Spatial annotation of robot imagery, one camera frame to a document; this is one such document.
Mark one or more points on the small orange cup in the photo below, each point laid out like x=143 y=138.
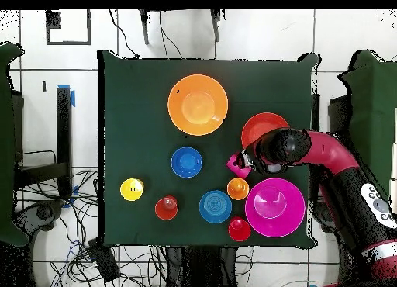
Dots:
x=238 y=189

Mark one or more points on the dark blue bowl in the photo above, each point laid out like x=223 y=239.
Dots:
x=186 y=163

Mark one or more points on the light blue bowl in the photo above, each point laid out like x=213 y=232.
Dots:
x=215 y=207

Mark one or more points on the green cloth side table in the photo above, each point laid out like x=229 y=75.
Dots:
x=6 y=144
x=372 y=113

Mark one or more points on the tall red-orange cup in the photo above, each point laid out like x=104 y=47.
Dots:
x=166 y=208

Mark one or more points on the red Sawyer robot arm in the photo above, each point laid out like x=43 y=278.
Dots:
x=335 y=153

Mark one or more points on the magenta cup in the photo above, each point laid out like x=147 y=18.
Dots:
x=234 y=167

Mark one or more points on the yellow cup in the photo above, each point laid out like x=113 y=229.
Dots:
x=131 y=189

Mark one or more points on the black tripod leg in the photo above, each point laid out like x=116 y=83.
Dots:
x=216 y=26
x=144 y=29

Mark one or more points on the black square floor frame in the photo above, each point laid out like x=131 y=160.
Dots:
x=68 y=42

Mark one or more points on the blue tape piece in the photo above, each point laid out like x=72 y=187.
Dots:
x=73 y=97

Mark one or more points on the dark green tablecloth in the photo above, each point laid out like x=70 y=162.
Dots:
x=139 y=113

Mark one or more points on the large pink bowl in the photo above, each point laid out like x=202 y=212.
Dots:
x=279 y=218

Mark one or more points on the black power box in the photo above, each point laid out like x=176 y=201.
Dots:
x=104 y=260

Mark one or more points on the black table frame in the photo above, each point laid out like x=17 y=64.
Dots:
x=336 y=119
x=63 y=138

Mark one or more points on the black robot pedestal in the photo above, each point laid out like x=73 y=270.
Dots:
x=201 y=268

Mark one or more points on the red cup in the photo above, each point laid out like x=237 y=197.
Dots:
x=239 y=229

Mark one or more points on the shallow red-orange bowl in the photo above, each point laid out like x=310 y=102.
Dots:
x=260 y=125

